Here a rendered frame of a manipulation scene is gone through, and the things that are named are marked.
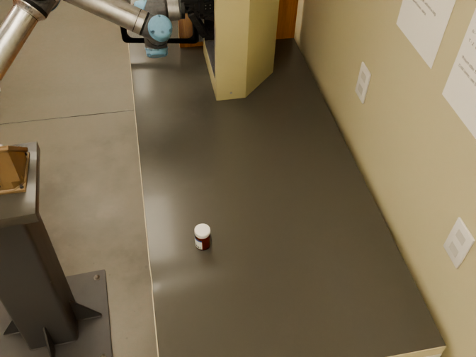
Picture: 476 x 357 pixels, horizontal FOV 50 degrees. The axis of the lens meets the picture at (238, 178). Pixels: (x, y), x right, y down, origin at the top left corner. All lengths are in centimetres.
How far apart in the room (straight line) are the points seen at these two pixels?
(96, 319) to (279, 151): 120
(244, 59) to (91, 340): 136
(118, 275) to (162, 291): 119
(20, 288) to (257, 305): 99
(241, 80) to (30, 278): 104
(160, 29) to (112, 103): 186
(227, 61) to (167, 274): 79
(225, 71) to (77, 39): 244
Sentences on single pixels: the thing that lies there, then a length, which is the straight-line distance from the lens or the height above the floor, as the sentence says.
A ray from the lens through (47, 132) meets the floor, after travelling 336.
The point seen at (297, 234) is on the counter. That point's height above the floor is 94.
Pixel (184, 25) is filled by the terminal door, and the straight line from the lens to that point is 210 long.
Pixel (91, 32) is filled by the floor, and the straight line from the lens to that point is 421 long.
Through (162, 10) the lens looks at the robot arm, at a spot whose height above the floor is 125.
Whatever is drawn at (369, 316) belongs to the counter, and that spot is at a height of 94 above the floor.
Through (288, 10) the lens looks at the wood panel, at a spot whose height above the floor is 107.
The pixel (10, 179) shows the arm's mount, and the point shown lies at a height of 100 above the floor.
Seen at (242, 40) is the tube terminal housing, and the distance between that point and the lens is 179.
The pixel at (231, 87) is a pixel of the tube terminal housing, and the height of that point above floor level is 99.
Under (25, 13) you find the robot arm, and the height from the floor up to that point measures 129.
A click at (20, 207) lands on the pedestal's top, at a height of 94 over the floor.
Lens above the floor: 213
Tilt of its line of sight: 47 degrees down
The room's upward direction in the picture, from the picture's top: 2 degrees clockwise
